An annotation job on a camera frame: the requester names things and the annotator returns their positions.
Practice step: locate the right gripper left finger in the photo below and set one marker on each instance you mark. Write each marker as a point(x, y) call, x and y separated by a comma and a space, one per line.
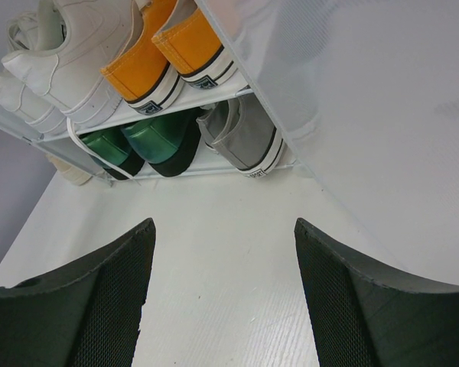
point(84, 313)

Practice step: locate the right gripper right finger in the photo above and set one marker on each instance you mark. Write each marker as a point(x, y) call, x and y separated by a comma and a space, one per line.
point(364, 312)

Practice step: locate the beige sneaker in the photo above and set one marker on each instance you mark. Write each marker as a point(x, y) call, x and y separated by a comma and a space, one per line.
point(70, 173)

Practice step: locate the green loafer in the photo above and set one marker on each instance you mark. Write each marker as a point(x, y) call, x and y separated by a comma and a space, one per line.
point(111, 145)
point(168, 143)

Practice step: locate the grey canvas sneaker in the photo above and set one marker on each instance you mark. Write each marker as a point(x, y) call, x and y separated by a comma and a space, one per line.
point(249, 140)
point(212, 122)

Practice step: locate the white sneaker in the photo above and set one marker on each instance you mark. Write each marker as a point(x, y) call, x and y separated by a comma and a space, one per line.
point(76, 39)
point(17, 98)

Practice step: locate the orange canvas sneaker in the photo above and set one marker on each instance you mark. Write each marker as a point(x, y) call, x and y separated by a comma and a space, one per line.
point(140, 73)
point(192, 47)

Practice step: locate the translucent cabinet door panel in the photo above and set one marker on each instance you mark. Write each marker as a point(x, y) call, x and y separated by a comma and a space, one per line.
point(366, 94)

